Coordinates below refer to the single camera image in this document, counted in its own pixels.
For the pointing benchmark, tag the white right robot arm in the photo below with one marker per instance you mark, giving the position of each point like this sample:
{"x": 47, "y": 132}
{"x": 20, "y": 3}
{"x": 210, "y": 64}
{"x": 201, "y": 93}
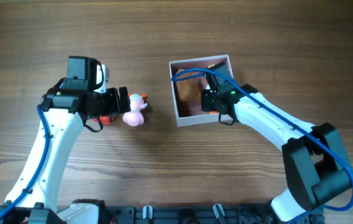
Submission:
{"x": 318, "y": 171}

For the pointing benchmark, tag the red toy fire truck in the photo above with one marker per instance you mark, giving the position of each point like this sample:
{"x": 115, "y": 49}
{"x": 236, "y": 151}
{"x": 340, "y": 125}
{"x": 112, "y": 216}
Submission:
{"x": 107, "y": 120}

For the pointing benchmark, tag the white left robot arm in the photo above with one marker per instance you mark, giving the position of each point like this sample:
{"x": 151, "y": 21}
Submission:
{"x": 63, "y": 113}

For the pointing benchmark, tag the brown plush toy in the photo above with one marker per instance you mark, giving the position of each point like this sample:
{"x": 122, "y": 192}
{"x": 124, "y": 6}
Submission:
{"x": 190, "y": 88}

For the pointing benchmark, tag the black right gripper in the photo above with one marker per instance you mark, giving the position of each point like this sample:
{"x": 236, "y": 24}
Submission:
{"x": 205, "y": 105}

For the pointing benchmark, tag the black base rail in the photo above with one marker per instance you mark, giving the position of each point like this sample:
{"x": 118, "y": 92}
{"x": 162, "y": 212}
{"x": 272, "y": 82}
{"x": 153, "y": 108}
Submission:
{"x": 95, "y": 211}

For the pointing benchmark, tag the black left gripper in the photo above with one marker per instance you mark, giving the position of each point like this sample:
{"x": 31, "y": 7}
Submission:
{"x": 114, "y": 107}

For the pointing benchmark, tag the white cardboard box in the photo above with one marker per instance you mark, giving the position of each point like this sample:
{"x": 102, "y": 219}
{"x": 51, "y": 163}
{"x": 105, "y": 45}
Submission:
{"x": 187, "y": 115}

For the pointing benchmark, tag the pink pig figurine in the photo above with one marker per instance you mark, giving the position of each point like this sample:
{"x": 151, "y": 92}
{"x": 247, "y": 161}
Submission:
{"x": 137, "y": 103}

